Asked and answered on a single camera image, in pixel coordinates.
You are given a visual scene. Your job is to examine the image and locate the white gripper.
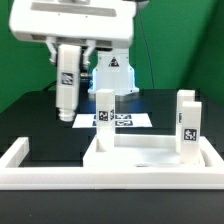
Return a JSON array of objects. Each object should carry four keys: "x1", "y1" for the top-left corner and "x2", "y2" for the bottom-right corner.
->
[{"x1": 9, "y1": 0, "x2": 136, "y2": 70}]

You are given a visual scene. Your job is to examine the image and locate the white desk tabletop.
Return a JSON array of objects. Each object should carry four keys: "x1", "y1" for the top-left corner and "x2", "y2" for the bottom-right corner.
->
[{"x1": 83, "y1": 134, "x2": 205, "y2": 168}]

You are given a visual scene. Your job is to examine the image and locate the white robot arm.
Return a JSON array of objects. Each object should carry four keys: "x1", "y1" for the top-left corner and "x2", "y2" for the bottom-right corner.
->
[{"x1": 9, "y1": 0, "x2": 150, "y2": 96}]

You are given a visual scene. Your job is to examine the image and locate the AprilTag marker sheet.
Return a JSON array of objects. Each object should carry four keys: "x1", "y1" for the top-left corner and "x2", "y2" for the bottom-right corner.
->
[{"x1": 73, "y1": 113, "x2": 152, "y2": 128}]

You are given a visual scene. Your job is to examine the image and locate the white U-shaped fence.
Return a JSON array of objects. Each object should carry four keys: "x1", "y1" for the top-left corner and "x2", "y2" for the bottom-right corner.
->
[{"x1": 0, "y1": 137, "x2": 224, "y2": 190}]

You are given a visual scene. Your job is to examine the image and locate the black cables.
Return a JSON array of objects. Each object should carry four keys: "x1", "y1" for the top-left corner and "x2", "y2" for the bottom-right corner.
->
[{"x1": 46, "y1": 83, "x2": 58, "y2": 92}]

